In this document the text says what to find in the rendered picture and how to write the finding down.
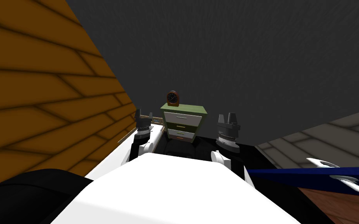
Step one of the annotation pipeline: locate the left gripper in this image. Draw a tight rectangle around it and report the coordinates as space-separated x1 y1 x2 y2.
134 108 153 129

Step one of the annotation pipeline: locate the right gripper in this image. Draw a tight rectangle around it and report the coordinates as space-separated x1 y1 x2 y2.
216 112 241 137

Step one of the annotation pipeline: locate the green dresser with clock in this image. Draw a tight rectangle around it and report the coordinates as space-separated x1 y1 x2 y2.
160 90 208 144

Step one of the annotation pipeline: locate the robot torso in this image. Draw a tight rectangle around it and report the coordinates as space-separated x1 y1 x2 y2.
51 152 302 224

